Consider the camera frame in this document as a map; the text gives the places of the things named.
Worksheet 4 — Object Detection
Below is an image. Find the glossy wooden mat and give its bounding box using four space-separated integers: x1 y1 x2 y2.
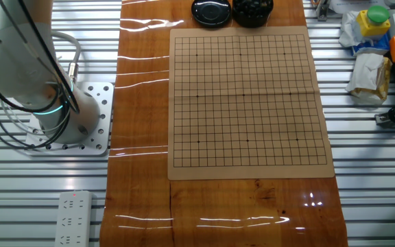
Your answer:
99 0 349 247

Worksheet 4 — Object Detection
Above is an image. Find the white paper sheet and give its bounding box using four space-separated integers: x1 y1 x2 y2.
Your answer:
329 0 389 14

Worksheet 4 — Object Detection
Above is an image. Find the yellow snack bag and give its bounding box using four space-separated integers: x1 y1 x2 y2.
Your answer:
350 56 393 102

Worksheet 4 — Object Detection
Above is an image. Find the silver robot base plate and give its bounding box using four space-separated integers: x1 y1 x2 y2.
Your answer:
25 81 115 157

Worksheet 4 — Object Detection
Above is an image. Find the metal foot bracket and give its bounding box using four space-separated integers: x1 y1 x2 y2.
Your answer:
374 113 395 128

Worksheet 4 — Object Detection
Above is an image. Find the blue packet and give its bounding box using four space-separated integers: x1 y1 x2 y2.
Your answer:
350 34 390 56

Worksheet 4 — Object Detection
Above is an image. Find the black bowl of go stones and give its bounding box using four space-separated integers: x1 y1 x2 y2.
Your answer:
231 0 274 29

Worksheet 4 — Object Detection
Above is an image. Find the upright metal bracket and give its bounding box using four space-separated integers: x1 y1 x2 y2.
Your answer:
315 0 331 22

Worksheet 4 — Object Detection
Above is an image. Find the black bowl lid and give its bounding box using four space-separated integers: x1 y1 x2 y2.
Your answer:
191 0 232 29

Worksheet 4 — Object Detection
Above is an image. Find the yellow box green button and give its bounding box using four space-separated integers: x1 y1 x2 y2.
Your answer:
356 5 392 38

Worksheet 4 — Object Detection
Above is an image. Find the tan paper go board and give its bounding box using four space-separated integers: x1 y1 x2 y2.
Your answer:
167 25 335 181

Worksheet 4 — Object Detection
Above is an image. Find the thick grey cable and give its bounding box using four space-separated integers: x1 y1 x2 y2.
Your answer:
51 30 82 83

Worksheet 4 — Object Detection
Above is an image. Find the white power strip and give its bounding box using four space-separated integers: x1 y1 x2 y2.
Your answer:
53 190 93 247

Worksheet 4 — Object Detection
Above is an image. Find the black cable bundle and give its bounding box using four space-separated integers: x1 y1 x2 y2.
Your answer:
0 0 81 150

